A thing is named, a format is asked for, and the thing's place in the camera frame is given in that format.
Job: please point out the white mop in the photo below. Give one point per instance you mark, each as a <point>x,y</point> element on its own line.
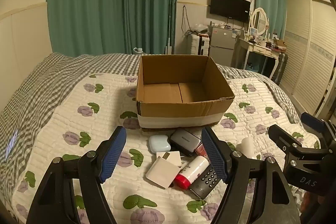
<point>169,29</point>

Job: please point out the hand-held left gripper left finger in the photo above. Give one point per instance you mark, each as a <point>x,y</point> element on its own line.
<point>113,155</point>

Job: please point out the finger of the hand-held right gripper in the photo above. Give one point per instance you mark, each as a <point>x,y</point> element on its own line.
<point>312,121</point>
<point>282,137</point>

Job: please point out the white dressing table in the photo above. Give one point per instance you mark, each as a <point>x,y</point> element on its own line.
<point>258,50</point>

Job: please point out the person's right forearm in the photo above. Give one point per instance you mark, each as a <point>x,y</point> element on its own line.
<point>315,208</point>

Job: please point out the white oval mirror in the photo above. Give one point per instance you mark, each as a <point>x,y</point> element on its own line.
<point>258,20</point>

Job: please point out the grey power bank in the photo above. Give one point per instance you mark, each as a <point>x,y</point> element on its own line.
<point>185,140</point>

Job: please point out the black wall television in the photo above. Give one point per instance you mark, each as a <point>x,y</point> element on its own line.
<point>229,6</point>

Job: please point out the light blue earbuds case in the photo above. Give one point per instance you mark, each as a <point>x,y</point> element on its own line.
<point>159,144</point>

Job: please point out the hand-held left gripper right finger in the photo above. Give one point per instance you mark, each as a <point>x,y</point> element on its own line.
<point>214,154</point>

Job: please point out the white louvred wardrobe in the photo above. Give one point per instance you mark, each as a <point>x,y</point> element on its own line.
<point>309,50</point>

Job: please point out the narrow green curtain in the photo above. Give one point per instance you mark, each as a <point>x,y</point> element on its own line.
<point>270,3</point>

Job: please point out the cardboard box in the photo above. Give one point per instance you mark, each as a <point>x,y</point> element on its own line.
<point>181,111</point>

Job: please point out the white tube with red cap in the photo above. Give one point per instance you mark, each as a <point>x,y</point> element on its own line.
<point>193,170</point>

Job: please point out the large white charger block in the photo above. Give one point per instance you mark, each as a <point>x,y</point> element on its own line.
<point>161,172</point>

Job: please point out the dark suitcase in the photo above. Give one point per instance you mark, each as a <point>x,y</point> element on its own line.
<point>280,69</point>

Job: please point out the small white charger plug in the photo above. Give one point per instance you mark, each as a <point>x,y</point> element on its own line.
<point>173,157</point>

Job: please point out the white floral quilt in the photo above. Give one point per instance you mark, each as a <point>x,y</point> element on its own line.
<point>78,134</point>

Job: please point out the grey fridge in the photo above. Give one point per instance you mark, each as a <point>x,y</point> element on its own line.
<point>221,43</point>

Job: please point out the black remote control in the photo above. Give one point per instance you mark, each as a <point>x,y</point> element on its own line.
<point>206,183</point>

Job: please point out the wide green curtain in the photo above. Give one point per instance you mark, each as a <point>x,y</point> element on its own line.
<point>105,3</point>

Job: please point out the white suitcase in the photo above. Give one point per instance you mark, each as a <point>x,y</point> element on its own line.
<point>198,44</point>

